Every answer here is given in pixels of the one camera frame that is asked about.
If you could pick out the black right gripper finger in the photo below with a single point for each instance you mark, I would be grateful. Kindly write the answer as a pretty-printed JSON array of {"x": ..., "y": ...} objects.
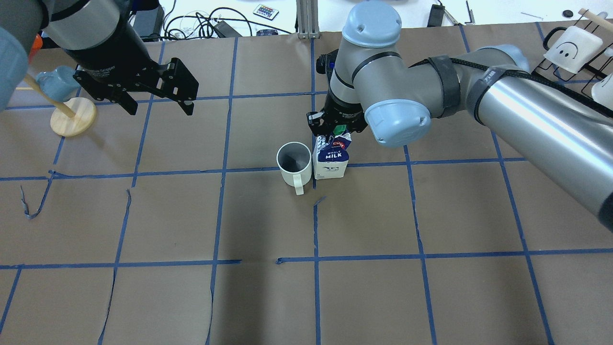
[
  {"x": 320, "y": 124},
  {"x": 344, "y": 133}
]

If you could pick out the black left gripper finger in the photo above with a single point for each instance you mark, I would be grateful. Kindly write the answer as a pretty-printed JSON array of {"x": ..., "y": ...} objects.
[
  {"x": 177, "y": 83},
  {"x": 103, "y": 90}
]

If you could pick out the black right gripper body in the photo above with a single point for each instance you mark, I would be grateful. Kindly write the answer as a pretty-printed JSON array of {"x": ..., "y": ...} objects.
[{"x": 342, "y": 113}]

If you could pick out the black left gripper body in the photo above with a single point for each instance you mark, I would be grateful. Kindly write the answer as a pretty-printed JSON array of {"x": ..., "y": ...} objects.
[{"x": 116, "y": 53}]

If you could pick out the blue white milk carton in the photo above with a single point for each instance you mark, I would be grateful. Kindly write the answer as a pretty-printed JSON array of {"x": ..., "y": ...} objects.
[{"x": 330, "y": 160}]

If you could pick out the white ceramic mug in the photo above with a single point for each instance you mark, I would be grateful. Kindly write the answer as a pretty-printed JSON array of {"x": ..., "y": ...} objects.
[{"x": 294, "y": 159}]

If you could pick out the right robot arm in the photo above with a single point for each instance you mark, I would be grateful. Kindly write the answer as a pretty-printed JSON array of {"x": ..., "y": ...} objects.
[{"x": 566, "y": 135}]

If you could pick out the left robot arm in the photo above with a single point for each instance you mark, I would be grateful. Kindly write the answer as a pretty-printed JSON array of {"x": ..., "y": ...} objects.
[{"x": 71, "y": 24}]

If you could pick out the white cup on rack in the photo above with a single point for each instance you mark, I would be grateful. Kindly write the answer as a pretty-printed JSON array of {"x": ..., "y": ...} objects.
[
  {"x": 571, "y": 47},
  {"x": 602, "y": 92}
]

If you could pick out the blue mug on stand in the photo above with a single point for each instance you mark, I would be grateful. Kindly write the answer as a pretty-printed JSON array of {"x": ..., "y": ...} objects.
[{"x": 59, "y": 84}]

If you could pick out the wooden mug tree stand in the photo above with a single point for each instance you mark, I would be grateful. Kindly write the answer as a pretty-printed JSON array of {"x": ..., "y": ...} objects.
[{"x": 70, "y": 118}]

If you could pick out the orange mug on stand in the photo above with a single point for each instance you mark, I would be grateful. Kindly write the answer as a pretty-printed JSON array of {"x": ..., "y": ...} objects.
[{"x": 35, "y": 48}]

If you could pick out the small remote control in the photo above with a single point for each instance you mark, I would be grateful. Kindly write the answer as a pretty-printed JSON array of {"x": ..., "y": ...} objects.
[{"x": 269, "y": 13}]

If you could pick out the black power adapter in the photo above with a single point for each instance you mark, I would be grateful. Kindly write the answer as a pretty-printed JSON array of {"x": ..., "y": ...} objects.
[{"x": 436, "y": 15}]

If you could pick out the aluminium frame post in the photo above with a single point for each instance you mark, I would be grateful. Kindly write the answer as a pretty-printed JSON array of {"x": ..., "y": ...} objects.
[{"x": 308, "y": 19}]

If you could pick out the black wire cup rack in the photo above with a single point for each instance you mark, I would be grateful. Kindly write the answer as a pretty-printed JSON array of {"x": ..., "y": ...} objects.
[{"x": 596, "y": 69}]

